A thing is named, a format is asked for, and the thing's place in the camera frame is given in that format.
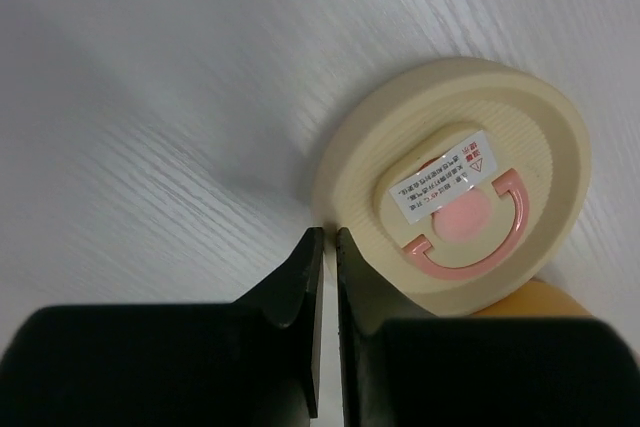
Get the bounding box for orange lunch bowl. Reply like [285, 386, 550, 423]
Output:
[471, 279, 592, 318]

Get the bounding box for cream lid pink handle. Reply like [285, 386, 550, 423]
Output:
[313, 57, 591, 316]

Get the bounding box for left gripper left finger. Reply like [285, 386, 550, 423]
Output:
[1, 228, 324, 426]

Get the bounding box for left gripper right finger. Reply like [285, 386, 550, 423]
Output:
[336, 229, 639, 426]

